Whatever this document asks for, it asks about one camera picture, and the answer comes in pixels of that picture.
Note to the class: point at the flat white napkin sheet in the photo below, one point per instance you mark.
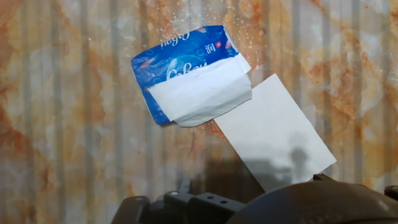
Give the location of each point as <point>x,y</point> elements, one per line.
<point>273,124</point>

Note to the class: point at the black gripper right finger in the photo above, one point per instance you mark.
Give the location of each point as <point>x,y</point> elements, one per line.
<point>321,177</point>

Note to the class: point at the blue tissue pack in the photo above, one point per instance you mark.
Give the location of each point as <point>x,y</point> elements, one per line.
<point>174,53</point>

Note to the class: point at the white napkin sticking from pack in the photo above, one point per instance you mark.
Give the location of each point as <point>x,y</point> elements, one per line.
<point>202,93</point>

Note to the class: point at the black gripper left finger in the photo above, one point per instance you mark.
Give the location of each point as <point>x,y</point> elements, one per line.
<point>192,208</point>

